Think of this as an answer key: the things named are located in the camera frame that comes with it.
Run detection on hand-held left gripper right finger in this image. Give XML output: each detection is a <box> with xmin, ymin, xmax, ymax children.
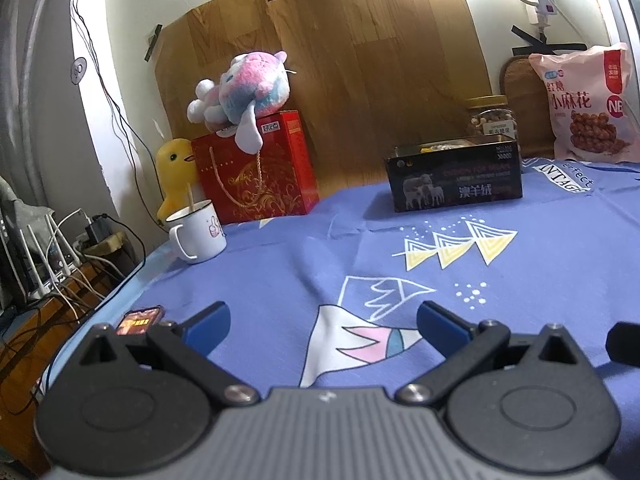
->
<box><xmin>395</xmin><ymin>300</ymin><xmax>591</xmax><ymax>408</ymax></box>

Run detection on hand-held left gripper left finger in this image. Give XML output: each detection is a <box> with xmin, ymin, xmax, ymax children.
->
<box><xmin>67</xmin><ymin>300</ymin><xmax>262</xmax><ymax>408</ymax></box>

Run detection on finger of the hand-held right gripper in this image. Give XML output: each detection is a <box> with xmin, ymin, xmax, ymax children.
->
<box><xmin>606</xmin><ymin>321</ymin><xmax>640</xmax><ymax>367</ymax></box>

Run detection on black rectangular tin box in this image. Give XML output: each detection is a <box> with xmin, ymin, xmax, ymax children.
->
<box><xmin>384</xmin><ymin>137</ymin><xmax>524</xmax><ymax>213</ymax></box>

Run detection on small dark red packet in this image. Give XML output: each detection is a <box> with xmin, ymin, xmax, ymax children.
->
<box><xmin>117</xmin><ymin>306</ymin><xmax>166</xmax><ymax>337</ymax></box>

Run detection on white enamel mug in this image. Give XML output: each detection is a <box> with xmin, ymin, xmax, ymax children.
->
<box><xmin>167</xmin><ymin>199</ymin><xmax>227</xmax><ymax>265</ymax></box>

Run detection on blue printed blanket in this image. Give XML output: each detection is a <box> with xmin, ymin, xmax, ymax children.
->
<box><xmin>40</xmin><ymin>155</ymin><xmax>640</xmax><ymax>480</ymax></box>

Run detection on black power adapter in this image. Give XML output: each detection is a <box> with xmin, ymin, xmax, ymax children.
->
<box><xmin>85</xmin><ymin>212</ymin><xmax>119</xmax><ymax>244</ymax></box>

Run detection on yellow duck toy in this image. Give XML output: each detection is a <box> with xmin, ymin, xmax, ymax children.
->
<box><xmin>156</xmin><ymin>138</ymin><xmax>202</xmax><ymax>226</ymax></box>

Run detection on wooden side table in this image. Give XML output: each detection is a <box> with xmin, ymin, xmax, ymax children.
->
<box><xmin>0</xmin><ymin>240</ymin><xmax>147</xmax><ymax>476</ymax></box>

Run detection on red gift box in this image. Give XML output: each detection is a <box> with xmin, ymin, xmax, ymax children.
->
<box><xmin>191</xmin><ymin>110</ymin><xmax>320</xmax><ymax>226</ymax></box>

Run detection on white wifi router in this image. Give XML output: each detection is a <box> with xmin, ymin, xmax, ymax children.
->
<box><xmin>0</xmin><ymin>210</ymin><xmax>82</xmax><ymax>307</ymax></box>

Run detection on clear nut jar gold lid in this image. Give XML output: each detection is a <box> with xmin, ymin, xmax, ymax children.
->
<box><xmin>467</xmin><ymin>95</ymin><xmax>522</xmax><ymax>158</ymax></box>

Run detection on brown wooden board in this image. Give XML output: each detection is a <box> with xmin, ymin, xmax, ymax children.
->
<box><xmin>500</xmin><ymin>54</ymin><xmax>557</xmax><ymax>158</ymax></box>

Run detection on pink blue plush toy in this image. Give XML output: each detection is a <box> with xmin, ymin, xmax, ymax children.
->
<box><xmin>187</xmin><ymin>50</ymin><xmax>297</xmax><ymax>154</ymax></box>

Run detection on pink snack bag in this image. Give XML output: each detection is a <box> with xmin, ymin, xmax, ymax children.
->
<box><xmin>529</xmin><ymin>42</ymin><xmax>640</xmax><ymax>165</ymax></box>

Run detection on grey curtain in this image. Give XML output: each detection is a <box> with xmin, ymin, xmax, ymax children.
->
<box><xmin>0</xmin><ymin>0</ymin><xmax>107</xmax><ymax>213</ymax></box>

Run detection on black crossed tape strips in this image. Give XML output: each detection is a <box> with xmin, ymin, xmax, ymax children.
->
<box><xmin>511</xmin><ymin>24</ymin><xmax>589</xmax><ymax>57</ymax></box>

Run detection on wood grain wall panel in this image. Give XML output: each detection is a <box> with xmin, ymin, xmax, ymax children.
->
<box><xmin>154</xmin><ymin>0</ymin><xmax>493</xmax><ymax>200</ymax></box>

